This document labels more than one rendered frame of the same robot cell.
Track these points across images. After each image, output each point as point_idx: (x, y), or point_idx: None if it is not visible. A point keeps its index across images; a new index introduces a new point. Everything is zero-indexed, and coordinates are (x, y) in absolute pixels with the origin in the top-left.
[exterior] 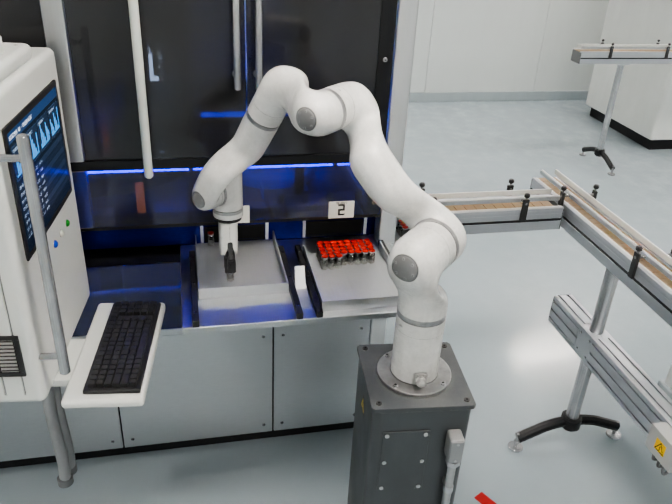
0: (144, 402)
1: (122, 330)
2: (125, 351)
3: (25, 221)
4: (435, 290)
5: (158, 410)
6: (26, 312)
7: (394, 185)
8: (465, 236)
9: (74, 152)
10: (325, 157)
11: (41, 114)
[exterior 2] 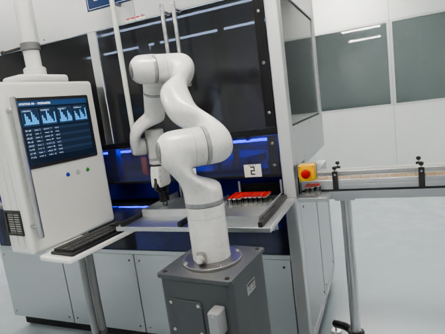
0: (153, 301)
1: (100, 230)
2: (88, 238)
3: (28, 148)
4: (181, 171)
5: (161, 309)
6: (22, 197)
7: (173, 103)
8: (224, 137)
9: (109, 138)
10: (236, 133)
11: (63, 105)
